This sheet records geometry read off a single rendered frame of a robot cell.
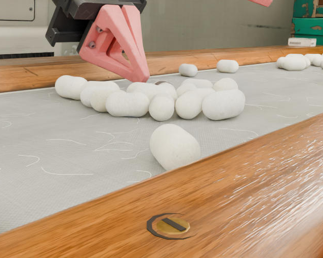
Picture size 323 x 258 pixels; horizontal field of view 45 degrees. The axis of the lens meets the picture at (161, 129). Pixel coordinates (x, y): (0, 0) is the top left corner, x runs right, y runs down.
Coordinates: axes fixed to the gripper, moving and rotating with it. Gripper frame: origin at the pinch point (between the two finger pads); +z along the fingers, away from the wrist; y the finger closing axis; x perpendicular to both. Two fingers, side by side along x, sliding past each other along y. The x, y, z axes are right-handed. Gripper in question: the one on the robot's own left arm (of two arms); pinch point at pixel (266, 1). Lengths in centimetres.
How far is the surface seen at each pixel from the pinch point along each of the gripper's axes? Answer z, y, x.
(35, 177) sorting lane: 25, -62, -6
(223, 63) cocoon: 9.6, -19.0, 5.3
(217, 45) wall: -64, 121, 73
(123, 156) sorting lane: 25, -57, -6
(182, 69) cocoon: 8.9, -27.3, 6.4
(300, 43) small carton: 1.1, 29.5, 10.2
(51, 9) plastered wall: -155, 79, 123
